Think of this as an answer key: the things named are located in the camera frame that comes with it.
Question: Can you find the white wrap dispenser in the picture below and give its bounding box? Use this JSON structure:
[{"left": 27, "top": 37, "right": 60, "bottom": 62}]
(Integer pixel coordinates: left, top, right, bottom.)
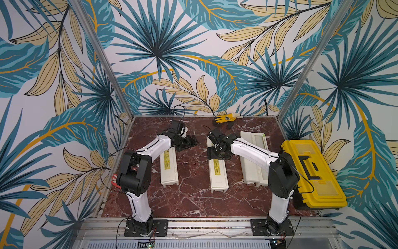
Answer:
[
  {"left": 206, "top": 136, "right": 230, "bottom": 194},
  {"left": 160, "top": 147, "right": 179, "bottom": 187},
  {"left": 237, "top": 131, "right": 272, "bottom": 188}
]

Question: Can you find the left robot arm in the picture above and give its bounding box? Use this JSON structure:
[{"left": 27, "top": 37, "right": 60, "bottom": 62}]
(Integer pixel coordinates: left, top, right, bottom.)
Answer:
[{"left": 116, "top": 132, "right": 199, "bottom": 223}]

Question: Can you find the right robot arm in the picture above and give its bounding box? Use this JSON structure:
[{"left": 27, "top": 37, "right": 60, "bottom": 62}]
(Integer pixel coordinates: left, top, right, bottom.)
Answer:
[{"left": 207, "top": 133, "right": 300, "bottom": 224}]

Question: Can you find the yellow black work glove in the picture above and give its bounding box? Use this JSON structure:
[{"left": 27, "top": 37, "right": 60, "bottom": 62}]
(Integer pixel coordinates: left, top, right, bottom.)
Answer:
[{"left": 212, "top": 113, "right": 243, "bottom": 130}]

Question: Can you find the red white work glove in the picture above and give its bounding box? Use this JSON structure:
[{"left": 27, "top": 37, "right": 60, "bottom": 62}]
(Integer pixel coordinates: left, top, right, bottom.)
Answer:
[{"left": 112, "top": 174, "right": 121, "bottom": 190}]

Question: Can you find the yellow black toolbox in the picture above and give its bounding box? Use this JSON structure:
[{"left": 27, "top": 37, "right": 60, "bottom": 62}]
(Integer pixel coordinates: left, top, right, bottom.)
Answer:
[{"left": 282, "top": 140, "right": 348, "bottom": 210}]

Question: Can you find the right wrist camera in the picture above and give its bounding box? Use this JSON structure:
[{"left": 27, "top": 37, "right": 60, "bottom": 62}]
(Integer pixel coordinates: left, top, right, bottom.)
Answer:
[{"left": 207, "top": 128, "right": 226, "bottom": 146}]

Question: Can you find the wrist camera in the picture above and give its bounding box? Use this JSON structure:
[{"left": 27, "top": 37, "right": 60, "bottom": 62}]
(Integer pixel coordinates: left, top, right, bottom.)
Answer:
[
  {"left": 167, "top": 120, "right": 188, "bottom": 138},
  {"left": 207, "top": 128, "right": 226, "bottom": 146}
]

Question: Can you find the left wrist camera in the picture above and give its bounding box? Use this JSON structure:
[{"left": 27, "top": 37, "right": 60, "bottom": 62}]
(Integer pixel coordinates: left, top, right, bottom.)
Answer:
[{"left": 167, "top": 120, "right": 188, "bottom": 138}]

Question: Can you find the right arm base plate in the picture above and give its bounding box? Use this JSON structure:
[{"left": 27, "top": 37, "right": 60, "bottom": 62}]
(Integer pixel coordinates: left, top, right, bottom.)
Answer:
[{"left": 250, "top": 218, "right": 294, "bottom": 237}]

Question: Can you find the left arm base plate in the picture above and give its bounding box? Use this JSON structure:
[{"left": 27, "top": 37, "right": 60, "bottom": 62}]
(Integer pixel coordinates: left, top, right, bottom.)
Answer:
[{"left": 124, "top": 220, "right": 169, "bottom": 237}]

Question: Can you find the aluminium front rail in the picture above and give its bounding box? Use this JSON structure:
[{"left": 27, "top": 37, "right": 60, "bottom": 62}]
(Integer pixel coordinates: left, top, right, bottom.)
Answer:
[{"left": 77, "top": 216, "right": 339, "bottom": 239}]

